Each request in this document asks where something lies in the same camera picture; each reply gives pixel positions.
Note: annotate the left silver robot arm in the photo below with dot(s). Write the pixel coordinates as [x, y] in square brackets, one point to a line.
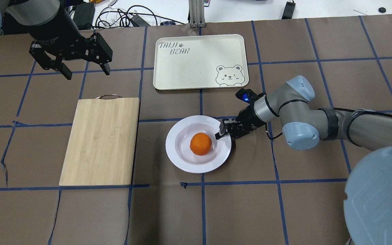
[35, 12]

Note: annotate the orange fruit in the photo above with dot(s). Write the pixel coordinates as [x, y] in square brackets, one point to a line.
[200, 144]

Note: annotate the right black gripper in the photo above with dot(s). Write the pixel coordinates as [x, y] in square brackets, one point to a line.
[246, 117]

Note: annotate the bamboo cutting board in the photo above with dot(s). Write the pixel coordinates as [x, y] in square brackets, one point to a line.
[101, 146]

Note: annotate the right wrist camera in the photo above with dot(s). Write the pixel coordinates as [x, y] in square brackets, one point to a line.
[247, 95]

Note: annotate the aluminium frame post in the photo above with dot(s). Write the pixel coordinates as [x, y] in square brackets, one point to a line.
[197, 14]

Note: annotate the black laptop charger brick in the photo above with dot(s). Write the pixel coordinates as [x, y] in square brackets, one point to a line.
[137, 21]

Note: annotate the cream bear tray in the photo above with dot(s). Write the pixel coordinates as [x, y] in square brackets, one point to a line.
[200, 62]

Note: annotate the white round plate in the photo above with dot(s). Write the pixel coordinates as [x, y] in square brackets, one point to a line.
[177, 145]

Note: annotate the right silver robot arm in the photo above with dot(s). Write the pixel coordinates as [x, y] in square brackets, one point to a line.
[368, 206]

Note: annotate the black power adapter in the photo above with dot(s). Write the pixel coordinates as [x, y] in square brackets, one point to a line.
[288, 11]

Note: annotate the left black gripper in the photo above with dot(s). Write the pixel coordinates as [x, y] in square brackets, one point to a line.
[50, 34]

